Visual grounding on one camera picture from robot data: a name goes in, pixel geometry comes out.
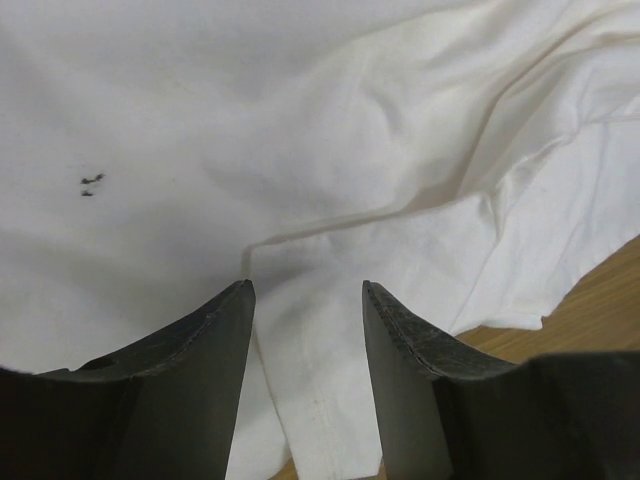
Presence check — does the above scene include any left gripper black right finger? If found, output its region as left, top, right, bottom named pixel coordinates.
left=362, top=282, right=639, bottom=479

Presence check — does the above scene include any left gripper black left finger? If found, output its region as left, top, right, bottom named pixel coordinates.
left=1, top=280, right=256, bottom=479

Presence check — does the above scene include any white t shirt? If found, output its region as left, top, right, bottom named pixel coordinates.
left=1, top=1, right=639, bottom=479

